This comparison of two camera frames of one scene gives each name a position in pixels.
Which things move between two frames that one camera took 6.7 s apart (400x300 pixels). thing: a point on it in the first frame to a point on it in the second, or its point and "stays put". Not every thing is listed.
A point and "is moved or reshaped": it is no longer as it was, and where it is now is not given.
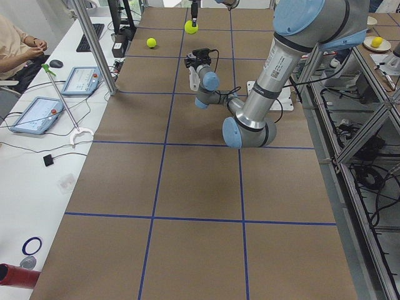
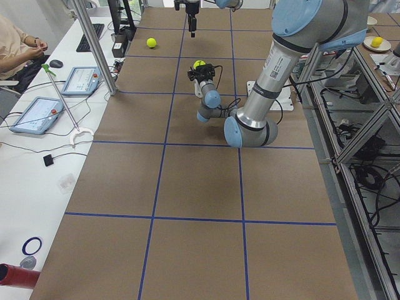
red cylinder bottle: (12, 275) stays put
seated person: (20, 54) stays put
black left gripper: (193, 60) to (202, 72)
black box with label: (120, 45) stays put
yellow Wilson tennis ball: (189, 29) is moved or reshaped
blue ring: (24, 245) stays put
